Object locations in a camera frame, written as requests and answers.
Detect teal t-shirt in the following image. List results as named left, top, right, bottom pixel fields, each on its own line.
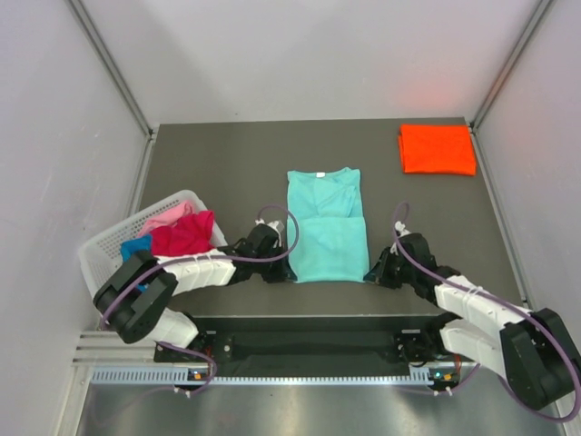
left=287, top=167, right=369, bottom=283

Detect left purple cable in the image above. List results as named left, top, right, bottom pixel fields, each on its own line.
left=99, top=204, right=300, bottom=397

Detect purple cable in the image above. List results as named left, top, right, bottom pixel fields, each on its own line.
left=392, top=202, right=581, bottom=424
left=99, top=204, right=300, bottom=397

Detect pink t-shirt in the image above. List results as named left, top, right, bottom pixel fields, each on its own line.
left=137, top=202, right=194, bottom=237

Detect aluminium front rail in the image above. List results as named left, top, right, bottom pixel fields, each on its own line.
left=72, top=330, right=568, bottom=364

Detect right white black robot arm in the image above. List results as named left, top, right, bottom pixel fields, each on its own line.
left=365, top=223, right=580, bottom=411

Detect folded orange t-shirt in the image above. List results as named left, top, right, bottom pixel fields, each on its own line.
left=398, top=124, right=478, bottom=176

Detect left aluminium corner post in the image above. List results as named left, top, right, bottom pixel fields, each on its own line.
left=64, top=0, right=153, bottom=139

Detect white plastic laundry basket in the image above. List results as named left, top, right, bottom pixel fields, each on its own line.
left=78, top=190, right=234, bottom=296

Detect magenta t-shirt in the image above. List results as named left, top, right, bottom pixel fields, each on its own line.
left=151, top=211, right=214, bottom=257

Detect right aluminium corner post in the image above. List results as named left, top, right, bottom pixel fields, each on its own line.
left=468, top=0, right=556, bottom=132

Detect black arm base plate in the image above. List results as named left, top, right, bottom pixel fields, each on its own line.
left=186, top=315, right=454, bottom=368

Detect aluminium corner post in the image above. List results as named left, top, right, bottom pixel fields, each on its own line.
left=468, top=0, right=556, bottom=132
left=64, top=0, right=153, bottom=139

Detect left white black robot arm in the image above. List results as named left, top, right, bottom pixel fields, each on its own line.
left=93, top=220, right=294, bottom=361

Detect slotted grey cable duct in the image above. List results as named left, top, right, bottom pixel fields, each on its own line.
left=91, top=367, right=455, bottom=386

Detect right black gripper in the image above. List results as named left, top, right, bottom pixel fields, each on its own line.
left=364, top=247, right=417, bottom=289

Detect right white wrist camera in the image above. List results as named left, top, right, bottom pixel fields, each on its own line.
left=394, top=221, right=411, bottom=237

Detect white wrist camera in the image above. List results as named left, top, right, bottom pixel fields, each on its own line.
left=255, top=218, right=285, bottom=233
left=394, top=221, right=411, bottom=237

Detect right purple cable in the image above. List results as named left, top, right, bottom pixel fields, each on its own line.
left=392, top=202, right=581, bottom=424

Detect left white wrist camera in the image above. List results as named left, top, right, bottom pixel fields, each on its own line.
left=255, top=218, right=285, bottom=233

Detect blue t-shirt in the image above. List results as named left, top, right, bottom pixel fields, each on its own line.
left=120, top=234, right=155, bottom=284

